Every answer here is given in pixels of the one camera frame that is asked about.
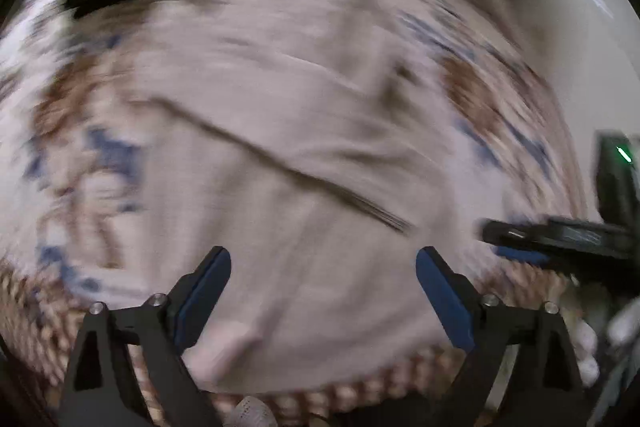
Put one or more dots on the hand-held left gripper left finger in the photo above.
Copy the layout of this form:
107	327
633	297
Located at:
205	292

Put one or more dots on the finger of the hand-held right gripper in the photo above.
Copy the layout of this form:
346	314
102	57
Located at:
515	234

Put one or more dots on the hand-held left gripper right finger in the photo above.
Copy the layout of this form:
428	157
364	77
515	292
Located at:
445	297

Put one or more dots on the white t-shirt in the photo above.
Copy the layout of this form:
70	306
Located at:
300	107

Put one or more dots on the white fluffy cloth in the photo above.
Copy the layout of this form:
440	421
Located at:
585	347

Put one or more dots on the white headboard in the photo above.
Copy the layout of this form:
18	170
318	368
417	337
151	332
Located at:
575	72

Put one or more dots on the floral bed sheet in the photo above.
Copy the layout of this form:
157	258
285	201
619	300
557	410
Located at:
75	147

